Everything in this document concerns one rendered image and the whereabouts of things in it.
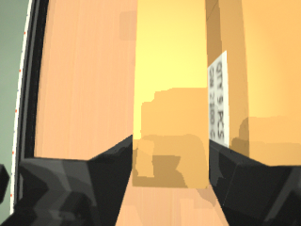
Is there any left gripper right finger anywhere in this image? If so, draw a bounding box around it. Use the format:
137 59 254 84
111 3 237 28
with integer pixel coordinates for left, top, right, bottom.
209 139 301 226

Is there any tan cardboard box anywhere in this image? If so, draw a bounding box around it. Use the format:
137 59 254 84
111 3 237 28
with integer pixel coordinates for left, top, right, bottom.
205 0 301 166
132 0 209 189

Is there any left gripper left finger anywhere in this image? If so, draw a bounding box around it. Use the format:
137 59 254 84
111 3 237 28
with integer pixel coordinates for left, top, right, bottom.
19 134 133 226

